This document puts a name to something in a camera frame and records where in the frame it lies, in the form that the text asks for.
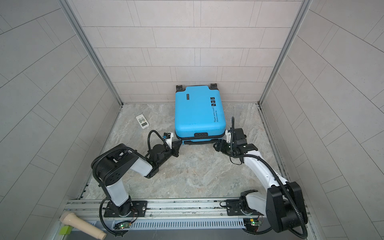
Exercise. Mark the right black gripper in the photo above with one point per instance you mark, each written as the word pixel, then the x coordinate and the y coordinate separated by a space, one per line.
pixel 221 145

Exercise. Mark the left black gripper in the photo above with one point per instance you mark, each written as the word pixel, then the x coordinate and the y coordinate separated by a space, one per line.
pixel 175 148

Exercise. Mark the blue suitcase with black lining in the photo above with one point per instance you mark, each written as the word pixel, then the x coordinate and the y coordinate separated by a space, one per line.
pixel 199 114

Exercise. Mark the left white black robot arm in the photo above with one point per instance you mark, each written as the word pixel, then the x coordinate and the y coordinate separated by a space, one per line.
pixel 109 168

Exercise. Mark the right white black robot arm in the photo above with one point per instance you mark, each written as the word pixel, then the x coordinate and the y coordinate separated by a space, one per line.
pixel 283 204

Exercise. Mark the white remote control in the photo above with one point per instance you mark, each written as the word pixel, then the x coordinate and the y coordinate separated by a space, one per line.
pixel 142 121

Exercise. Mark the right circuit board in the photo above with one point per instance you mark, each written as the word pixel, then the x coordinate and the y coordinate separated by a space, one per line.
pixel 252 225

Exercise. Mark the circuit board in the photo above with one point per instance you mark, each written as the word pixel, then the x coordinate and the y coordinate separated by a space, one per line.
pixel 252 225
pixel 123 225

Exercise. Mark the left circuit board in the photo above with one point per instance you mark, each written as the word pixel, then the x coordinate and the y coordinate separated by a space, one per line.
pixel 123 225

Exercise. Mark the green block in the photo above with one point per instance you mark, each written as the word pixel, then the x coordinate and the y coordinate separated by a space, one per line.
pixel 65 230

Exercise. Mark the aluminium mounting rail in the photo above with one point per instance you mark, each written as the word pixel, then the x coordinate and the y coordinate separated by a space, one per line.
pixel 156 209

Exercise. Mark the beige cylinder handle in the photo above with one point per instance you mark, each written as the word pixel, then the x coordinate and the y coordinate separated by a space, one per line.
pixel 70 219

